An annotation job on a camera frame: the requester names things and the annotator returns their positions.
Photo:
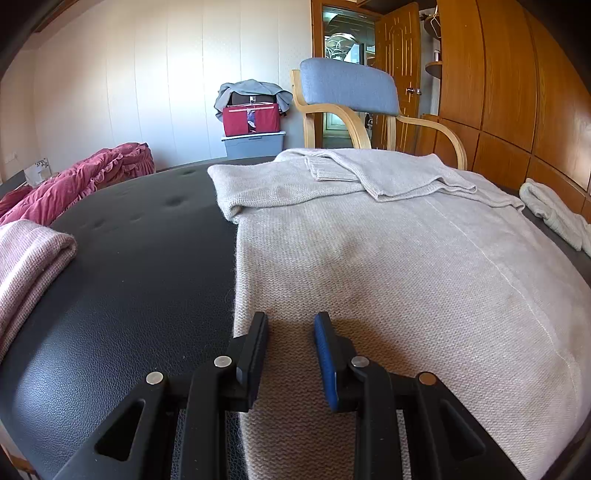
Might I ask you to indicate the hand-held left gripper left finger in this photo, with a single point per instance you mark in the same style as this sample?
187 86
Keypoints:
257 360

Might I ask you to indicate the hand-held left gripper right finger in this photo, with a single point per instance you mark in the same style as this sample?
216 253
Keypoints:
324 360

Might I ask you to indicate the beige knit sweater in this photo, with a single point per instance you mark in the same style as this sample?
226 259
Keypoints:
392 258

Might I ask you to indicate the pink knit sweater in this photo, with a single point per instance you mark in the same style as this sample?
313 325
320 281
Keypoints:
27 263

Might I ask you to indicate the grey plastic storage box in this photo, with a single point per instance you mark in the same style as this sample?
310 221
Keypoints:
254 145

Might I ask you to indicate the red fabric storage bag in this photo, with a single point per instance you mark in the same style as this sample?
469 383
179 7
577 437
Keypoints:
240 122

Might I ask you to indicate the red ruffled quilt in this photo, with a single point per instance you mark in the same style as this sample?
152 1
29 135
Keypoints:
92 175

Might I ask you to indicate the dark brown case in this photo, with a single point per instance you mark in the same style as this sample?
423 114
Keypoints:
258 98

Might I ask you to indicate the wooden armchair with grey-blue cushions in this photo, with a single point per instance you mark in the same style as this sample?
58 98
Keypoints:
346 87

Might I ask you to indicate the grey garment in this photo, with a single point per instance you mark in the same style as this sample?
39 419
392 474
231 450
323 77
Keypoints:
249 86

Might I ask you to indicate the white knit garment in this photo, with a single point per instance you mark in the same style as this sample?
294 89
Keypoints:
558 212

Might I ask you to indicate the white floral bedside panel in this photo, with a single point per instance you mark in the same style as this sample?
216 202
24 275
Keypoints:
37 170

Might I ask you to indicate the wooden door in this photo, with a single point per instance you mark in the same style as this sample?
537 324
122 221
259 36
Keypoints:
399 55

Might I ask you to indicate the wooden wardrobe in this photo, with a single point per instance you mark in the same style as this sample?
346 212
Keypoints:
508 83

